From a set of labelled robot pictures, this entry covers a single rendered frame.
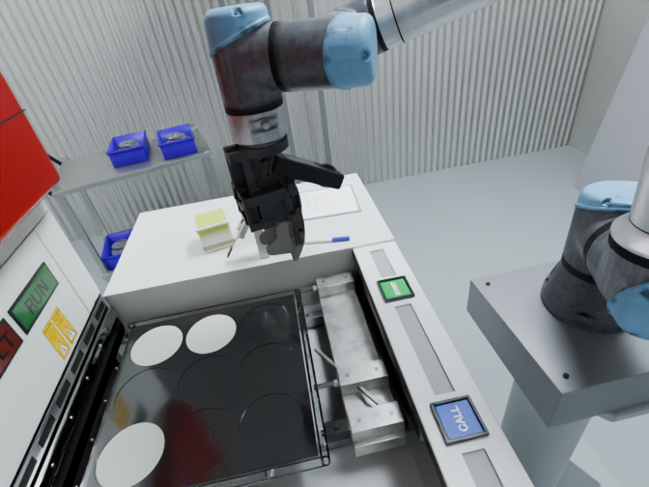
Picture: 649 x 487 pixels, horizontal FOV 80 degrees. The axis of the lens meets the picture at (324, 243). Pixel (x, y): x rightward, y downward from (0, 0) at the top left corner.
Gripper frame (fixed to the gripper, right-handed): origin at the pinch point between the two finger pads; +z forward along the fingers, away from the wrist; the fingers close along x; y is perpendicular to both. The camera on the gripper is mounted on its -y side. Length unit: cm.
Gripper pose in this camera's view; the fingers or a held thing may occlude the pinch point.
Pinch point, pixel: (297, 251)
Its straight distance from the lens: 64.2
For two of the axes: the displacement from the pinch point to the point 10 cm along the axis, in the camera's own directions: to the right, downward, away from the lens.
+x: 4.2, 4.9, -7.7
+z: 1.1, 8.1, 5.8
